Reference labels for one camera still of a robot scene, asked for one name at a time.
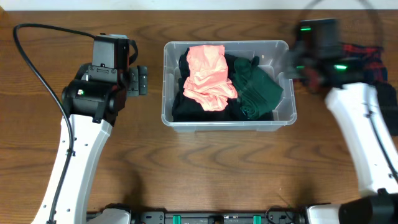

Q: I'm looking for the green garment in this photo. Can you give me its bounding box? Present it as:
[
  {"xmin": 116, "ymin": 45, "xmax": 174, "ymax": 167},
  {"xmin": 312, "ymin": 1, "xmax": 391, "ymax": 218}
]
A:
[{"xmin": 232, "ymin": 56, "xmax": 283, "ymax": 121}]

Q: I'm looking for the large black garment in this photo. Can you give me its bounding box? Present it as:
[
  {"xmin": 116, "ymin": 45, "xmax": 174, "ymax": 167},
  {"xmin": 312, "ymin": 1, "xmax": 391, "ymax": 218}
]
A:
[{"xmin": 172, "ymin": 49, "xmax": 248, "ymax": 122}]

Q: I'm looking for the pink garment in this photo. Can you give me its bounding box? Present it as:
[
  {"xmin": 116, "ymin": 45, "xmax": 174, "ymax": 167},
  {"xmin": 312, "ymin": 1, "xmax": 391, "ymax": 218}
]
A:
[{"xmin": 183, "ymin": 45, "xmax": 238, "ymax": 111}]

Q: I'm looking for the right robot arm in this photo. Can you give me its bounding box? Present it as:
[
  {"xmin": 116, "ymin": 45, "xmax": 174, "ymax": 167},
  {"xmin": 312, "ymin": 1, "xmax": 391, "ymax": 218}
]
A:
[{"xmin": 286, "ymin": 19, "xmax": 397, "ymax": 223}]

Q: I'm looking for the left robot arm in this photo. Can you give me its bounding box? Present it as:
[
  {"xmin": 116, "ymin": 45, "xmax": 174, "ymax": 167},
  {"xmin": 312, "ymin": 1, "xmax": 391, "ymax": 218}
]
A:
[{"xmin": 34, "ymin": 34, "xmax": 148, "ymax": 223}]

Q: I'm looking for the clear plastic storage bin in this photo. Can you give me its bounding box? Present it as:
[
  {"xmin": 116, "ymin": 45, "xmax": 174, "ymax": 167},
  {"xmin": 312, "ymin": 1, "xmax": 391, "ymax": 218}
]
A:
[{"xmin": 161, "ymin": 40, "xmax": 297, "ymax": 132}]

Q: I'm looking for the red plaid shirt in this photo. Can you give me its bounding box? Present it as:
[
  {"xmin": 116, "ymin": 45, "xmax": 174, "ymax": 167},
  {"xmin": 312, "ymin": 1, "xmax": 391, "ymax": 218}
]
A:
[{"xmin": 299, "ymin": 44, "xmax": 387, "ymax": 91}]

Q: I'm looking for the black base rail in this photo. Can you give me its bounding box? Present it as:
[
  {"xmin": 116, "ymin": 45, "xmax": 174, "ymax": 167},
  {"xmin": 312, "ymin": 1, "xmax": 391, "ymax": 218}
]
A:
[{"xmin": 86, "ymin": 211, "xmax": 307, "ymax": 224}]

